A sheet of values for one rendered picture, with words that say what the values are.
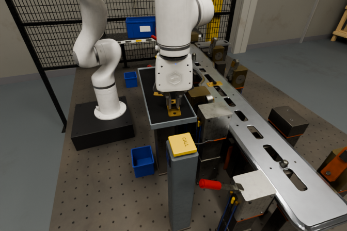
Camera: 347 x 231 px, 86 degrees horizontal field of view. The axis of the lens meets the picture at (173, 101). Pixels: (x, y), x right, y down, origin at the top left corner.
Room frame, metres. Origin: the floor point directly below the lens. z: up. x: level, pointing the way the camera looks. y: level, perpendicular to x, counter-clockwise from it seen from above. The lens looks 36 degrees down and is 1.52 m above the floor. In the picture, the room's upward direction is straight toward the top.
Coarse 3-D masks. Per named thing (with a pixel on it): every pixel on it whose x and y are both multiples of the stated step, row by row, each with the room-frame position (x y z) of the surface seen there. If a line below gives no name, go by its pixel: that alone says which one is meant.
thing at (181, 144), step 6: (168, 138) 0.34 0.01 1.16; (174, 138) 0.33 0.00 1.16; (180, 138) 0.33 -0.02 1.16; (186, 138) 0.33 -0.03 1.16; (174, 144) 0.31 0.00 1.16; (180, 144) 0.31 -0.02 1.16; (186, 144) 0.31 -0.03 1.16; (192, 144) 0.31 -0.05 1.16; (174, 150) 0.30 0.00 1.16; (180, 150) 0.30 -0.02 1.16; (186, 150) 0.30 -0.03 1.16; (192, 150) 0.30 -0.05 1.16; (174, 156) 0.29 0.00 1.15
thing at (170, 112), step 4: (172, 100) 0.50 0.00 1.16; (172, 104) 0.47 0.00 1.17; (168, 108) 0.46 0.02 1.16; (172, 108) 0.45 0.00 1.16; (176, 108) 0.46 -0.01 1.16; (168, 112) 0.44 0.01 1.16; (172, 112) 0.44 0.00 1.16; (176, 112) 0.44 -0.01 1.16; (180, 112) 0.44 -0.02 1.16; (172, 116) 0.42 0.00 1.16; (176, 116) 0.42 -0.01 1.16
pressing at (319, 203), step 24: (192, 48) 1.42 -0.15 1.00; (216, 72) 1.02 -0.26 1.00; (216, 96) 0.76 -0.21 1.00; (240, 96) 0.76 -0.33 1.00; (240, 120) 0.58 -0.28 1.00; (264, 120) 0.58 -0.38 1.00; (240, 144) 0.45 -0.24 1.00; (264, 144) 0.45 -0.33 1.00; (288, 144) 0.46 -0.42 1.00; (264, 168) 0.35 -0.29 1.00; (288, 168) 0.36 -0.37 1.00; (312, 168) 0.36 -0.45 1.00; (288, 192) 0.28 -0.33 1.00; (312, 192) 0.28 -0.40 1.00; (336, 192) 0.28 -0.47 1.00; (288, 216) 0.22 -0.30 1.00; (312, 216) 0.21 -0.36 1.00; (336, 216) 0.21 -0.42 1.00
